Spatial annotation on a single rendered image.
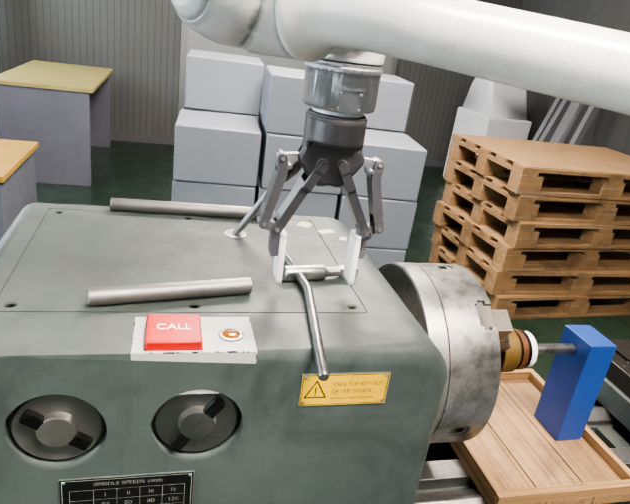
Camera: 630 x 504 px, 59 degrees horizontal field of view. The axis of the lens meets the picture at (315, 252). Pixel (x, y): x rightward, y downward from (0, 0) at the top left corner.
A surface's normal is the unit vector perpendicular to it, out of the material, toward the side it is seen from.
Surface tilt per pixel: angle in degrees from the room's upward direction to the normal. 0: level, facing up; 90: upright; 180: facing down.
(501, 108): 72
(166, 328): 0
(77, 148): 90
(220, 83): 90
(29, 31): 90
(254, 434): 90
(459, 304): 30
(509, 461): 0
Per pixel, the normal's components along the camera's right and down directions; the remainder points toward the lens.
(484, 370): 0.25, 0.04
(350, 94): 0.22, 0.40
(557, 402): -0.96, -0.03
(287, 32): 0.20, 0.74
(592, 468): 0.13, -0.92
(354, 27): -0.46, 0.59
